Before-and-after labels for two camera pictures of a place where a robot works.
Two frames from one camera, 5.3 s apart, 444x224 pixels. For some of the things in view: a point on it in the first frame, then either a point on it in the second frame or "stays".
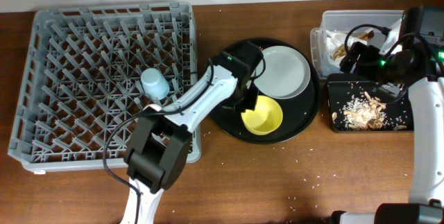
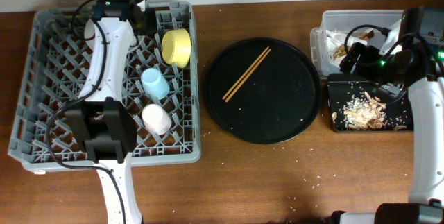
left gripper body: x=248 y=96 -> x=150 y=21
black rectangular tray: x=354 y=106 stays
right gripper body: x=372 y=68 stays
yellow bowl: x=266 y=117 -> x=176 y=47
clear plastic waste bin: x=340 y=28 stays
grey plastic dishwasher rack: x=81 y=81 stays
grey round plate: x=286 y=73 -> x=89 y=31
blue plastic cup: x=155 y=84 stays
